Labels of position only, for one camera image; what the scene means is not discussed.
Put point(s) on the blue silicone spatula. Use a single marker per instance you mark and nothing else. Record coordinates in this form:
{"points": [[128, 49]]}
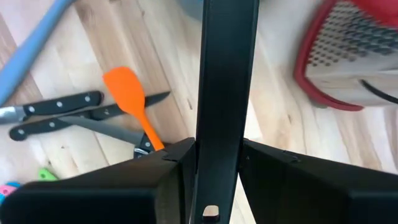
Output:
{"points": [[14, 183]]}

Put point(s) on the pink silicone spatula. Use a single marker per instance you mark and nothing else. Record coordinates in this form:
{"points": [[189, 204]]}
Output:
{"points": [[6, 189]]}

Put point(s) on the orange silicone spatula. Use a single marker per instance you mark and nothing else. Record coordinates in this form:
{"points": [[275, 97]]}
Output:
{"points": [[127, 90]]}

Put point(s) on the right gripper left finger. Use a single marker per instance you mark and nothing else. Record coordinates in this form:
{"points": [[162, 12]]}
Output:
{"points": [[93, 199]]}

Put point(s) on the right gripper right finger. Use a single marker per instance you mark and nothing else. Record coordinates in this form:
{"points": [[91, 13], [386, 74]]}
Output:
{"points": [[311, 193]]}

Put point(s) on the green silicone spatula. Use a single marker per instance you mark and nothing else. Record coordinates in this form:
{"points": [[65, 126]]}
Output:
{"points": [[46, 175]]}

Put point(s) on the blue-grey silicone spoon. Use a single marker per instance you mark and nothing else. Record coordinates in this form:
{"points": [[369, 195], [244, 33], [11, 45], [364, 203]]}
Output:
{"points": [[28, 53]]}

